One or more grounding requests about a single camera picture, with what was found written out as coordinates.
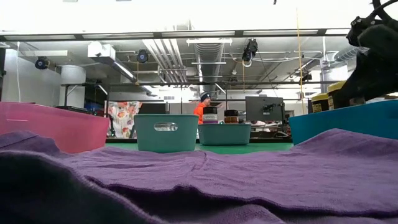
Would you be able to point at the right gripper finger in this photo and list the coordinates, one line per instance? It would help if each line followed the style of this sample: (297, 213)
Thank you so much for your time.
(348, 95)

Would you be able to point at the yellow-lid spice jar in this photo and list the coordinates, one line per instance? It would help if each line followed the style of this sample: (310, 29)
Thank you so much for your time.
(320, 104)
(335, 86)

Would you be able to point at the orange spice jar black lid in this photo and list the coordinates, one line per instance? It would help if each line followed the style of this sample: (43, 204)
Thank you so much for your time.
(231, 119)

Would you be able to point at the purple-label spice jar black lid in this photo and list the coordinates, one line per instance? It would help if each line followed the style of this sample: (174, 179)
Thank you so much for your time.
(210, 116)

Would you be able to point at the white round pillar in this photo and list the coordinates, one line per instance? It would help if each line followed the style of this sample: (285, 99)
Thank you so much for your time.
(332, 74)
(73, 93)

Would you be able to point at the large blue plastic bin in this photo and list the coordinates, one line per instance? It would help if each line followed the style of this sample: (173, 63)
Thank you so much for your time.
(342, 121)

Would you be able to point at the grey computer monitor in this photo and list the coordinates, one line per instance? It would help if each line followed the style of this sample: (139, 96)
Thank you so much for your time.
(258, 109)

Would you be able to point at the purple cloth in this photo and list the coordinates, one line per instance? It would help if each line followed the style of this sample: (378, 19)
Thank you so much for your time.
(248, 174)

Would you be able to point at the small blue-green plastic basket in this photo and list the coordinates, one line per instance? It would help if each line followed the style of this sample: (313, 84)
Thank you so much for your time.
(180, 137)
(224, 135)

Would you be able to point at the person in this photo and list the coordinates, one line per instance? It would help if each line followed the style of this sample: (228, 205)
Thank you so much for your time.
(200, 113)

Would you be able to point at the floral cloth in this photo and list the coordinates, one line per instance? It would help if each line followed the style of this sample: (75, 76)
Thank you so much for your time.
(122, 118)

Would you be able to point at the white ceiling air unit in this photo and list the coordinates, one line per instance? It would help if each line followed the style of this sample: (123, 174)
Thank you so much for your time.
(101, 51)

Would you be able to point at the large pink plastic bin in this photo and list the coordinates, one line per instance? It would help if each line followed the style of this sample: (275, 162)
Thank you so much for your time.
(62, 127)

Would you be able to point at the silver ceiling duct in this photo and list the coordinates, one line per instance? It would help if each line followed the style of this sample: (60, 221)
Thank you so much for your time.
(209, 62)
(348, 54)

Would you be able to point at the black ceiling camera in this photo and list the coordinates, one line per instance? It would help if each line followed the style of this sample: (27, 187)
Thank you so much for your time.
(142, 56)
(250, 49)
(41, 63)

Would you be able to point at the black overhead frame beam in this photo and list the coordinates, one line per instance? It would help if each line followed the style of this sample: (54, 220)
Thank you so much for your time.
(239, 33)

